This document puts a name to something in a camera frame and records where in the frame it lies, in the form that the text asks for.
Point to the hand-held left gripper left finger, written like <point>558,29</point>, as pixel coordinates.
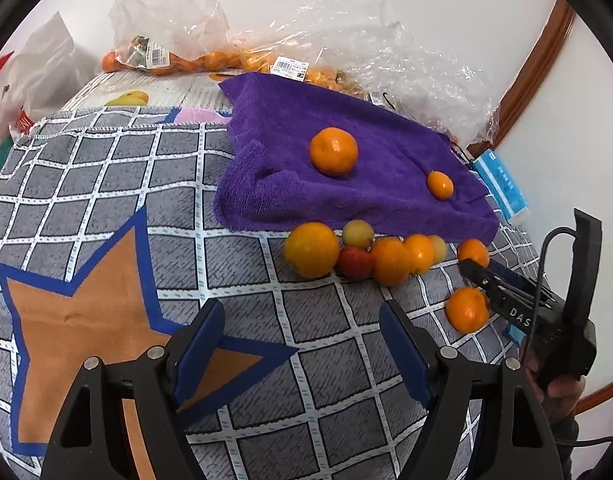
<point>201,345</point>

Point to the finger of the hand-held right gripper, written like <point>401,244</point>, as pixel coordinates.
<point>481,277</point>
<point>511,275</point>

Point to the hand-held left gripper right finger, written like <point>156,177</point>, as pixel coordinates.
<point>404,345</point>

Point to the mandarin orange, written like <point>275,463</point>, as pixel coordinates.
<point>474,251</point>
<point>466,311</point>
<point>390,261</point>
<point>420,252</point>

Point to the small red fruit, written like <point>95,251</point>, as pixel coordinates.
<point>354,264</point>

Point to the large orange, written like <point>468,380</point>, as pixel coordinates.
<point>311,250</point>
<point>334,151</point>

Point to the purple towel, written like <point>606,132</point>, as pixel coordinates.
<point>386,180</point>

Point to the person's right hand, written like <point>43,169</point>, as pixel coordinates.
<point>561,397</point>

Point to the small yellow fruit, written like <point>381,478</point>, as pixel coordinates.
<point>440,247</point>

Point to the blue tissue pack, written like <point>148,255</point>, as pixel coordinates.
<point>503,185</point>

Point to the small oval orange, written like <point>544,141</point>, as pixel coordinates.
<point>440,184</point>

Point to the yellow-green round fruit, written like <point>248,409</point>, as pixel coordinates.
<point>357,232</point>

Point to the grey checked star blanket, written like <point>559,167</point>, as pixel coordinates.
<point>111,200</point>

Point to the crumpled clear plastic bag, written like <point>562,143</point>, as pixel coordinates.
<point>436,85</point>

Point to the white fruit-print bedsheet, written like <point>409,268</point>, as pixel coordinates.
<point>176,91</point>

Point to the clear bag of kumquats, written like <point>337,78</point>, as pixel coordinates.
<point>326,30</point>

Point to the white plastic bag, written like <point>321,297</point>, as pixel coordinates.
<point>41,70</point>

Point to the clear bag of mandarins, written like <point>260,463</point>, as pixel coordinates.
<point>171,15</point>

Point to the wooden door frame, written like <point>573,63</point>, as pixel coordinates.
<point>541,60</point>

